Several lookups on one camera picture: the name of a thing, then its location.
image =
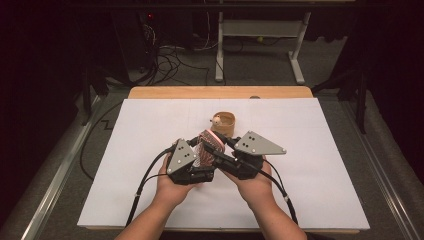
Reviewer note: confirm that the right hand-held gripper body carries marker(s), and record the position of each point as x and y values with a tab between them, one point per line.
256	146

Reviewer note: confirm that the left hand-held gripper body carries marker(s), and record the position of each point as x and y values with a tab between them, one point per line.
180	156

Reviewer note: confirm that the pink hairbrush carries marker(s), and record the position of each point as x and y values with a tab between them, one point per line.
205	155

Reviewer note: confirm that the wooden cup with small figure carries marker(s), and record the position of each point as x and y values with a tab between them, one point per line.
228	121

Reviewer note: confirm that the person's left hand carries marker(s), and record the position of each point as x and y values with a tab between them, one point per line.
170	191

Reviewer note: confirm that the person's right hand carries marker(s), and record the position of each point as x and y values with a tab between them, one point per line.
256	190

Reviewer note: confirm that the wooden table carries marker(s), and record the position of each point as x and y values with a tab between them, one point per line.
220	92

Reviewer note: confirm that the white board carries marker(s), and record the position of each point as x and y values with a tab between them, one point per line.
133	140

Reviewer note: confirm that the green ball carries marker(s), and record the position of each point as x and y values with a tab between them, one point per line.
260	39

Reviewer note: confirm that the black stand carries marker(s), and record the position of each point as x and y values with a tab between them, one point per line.
91	83
360	90

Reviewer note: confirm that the black computer tower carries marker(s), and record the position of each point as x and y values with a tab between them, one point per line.
133	40

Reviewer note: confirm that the white desk frame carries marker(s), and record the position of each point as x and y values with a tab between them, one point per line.
260	28

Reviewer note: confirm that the metal rail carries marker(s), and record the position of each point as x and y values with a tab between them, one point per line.
380	166
60	170

